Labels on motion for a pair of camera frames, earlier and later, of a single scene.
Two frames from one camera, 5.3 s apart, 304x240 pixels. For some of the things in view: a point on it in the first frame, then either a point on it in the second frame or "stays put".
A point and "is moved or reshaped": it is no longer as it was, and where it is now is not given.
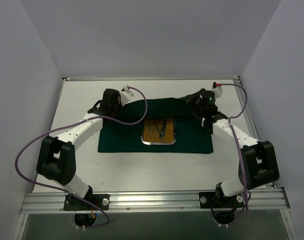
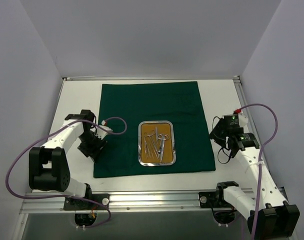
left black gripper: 97,109 to 92,147
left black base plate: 102,201 stays put
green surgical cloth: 191,136 is moved or reshaped
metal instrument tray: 152,128 is moved or reshaped
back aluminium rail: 153,78 stays put
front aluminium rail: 262,200 stays put
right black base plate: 216,200 stays put
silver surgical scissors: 163,129 to 163,138
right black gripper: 192,98 to 217,132
